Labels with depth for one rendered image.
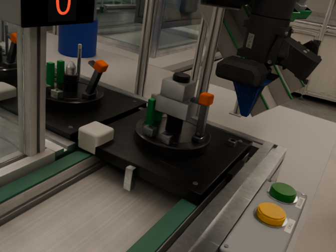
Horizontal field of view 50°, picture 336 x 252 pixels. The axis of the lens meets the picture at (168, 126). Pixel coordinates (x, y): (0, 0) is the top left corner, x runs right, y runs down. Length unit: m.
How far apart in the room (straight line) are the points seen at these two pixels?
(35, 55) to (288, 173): 0.62
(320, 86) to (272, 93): 3.77
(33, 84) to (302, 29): 4.16
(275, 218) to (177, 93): 0.25
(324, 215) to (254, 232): 0.31
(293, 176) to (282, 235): 0.39
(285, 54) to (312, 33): 4.03
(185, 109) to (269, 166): 0.19
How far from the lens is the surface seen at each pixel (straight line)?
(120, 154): 0.59
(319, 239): 0.73
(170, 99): 0.61
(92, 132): 0.61
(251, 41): 0.54
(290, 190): 0.60
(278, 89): 0.91
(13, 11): 0.47
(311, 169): 0.95
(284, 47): 0.53
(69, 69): 0.77
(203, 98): 0.60
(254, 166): 0.66
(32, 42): 0.53
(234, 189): 0.58
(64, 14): 0.50
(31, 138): 0.58
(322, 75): 4.65
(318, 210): 0.80
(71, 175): 0.61
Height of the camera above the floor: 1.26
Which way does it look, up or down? 24 degrees down
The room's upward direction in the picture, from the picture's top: 10 degrees clockwise
